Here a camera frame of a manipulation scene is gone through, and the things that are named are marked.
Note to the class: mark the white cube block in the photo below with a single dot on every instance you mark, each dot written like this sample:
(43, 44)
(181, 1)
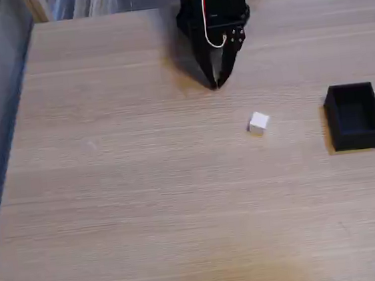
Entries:
(259, 123)

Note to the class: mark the black open box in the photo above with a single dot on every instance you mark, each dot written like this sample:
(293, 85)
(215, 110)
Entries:
(341, 131)

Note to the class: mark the pale hanging curtain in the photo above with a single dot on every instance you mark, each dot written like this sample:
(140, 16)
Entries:
(89, 3)

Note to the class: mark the wooden frame post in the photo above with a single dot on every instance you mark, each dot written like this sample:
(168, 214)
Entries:
(37, 8)

